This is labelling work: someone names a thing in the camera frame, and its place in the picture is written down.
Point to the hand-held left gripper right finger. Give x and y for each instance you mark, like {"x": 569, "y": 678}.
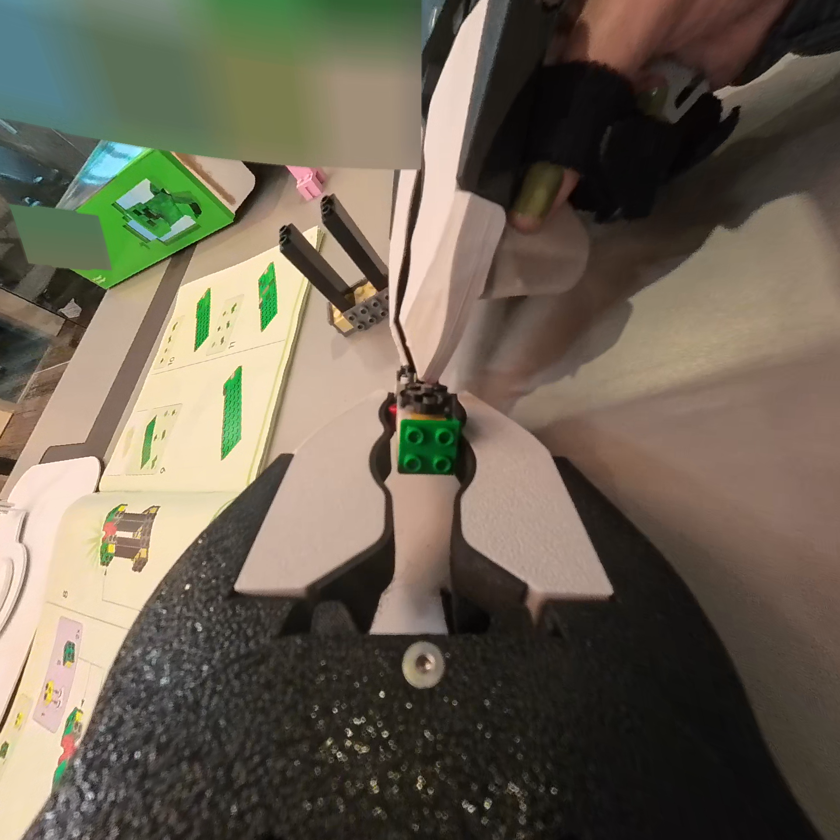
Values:
{"x": 525, "y": 512}

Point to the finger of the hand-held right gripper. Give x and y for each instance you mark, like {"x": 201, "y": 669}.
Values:
{"x": 403, "y": 262}
{"x": 446, "y": 229}

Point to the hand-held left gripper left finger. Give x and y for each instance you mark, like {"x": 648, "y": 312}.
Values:
{"x": 328, "y": 512}

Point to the green and red brick assembly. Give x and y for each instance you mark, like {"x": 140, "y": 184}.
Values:
{"x": 426, "y": 446}

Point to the person's right forearm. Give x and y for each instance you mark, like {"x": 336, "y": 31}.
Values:
{"x": 814, "y": 26}

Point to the grey desk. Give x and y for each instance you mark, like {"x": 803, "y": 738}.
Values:
{"x": 722, "y": 459}

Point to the white desk lamp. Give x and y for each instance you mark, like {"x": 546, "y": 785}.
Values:
{"x": 46, "y": 499}

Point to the person's right hand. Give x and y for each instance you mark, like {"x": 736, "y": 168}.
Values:
{"x": 656, "y": 29}

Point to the grey and black brick assembly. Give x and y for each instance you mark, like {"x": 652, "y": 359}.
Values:
{"x": 364, "y": 315}

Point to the pink brick figure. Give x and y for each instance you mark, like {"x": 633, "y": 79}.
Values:
{"x": 308, "y": 184}

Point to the brick instruction booklet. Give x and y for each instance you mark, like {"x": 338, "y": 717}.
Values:
{"x": 216, "y": 367}

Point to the green toy brick box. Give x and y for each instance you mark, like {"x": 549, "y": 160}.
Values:
{"x": 216, "y": 190}

